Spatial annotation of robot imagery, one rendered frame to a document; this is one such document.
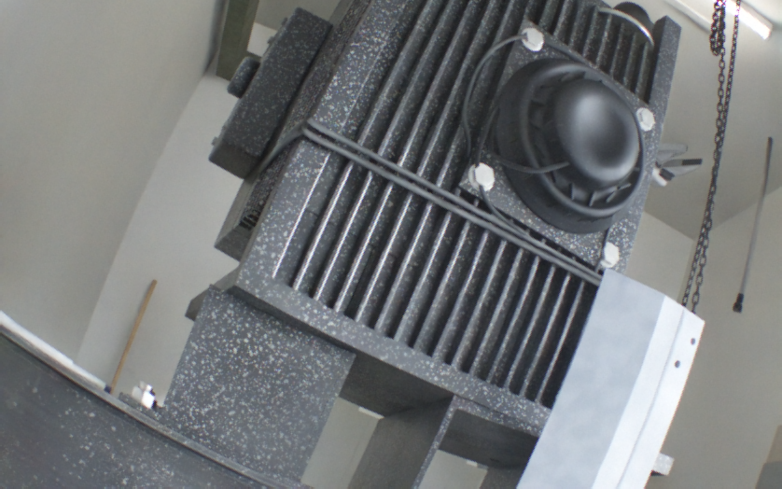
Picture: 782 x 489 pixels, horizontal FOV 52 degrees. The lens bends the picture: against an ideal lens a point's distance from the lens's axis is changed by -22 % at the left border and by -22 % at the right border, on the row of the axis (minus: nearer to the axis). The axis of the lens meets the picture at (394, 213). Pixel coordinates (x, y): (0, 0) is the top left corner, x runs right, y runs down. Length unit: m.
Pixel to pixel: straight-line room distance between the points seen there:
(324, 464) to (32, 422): 3.17
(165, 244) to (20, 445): 3.47
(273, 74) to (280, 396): 0.56
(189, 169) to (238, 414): 3.59
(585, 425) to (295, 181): 0.46
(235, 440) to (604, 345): 0.47
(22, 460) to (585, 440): 0.76
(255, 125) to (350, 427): 2.94
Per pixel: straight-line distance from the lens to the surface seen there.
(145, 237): 4.62
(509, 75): 1.33
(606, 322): 1.16
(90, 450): 1.20
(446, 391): 1.22
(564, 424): 1.13
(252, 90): 1.51
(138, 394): 1.14
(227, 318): 1.19
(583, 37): 1.45
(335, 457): 4.29
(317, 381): 1.19
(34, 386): 1.21
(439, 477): 4.40
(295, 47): 1.55
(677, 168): 1.99
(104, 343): 4.53
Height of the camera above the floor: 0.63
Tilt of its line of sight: 20 degrees up
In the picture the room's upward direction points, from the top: 23 degrees clockwise
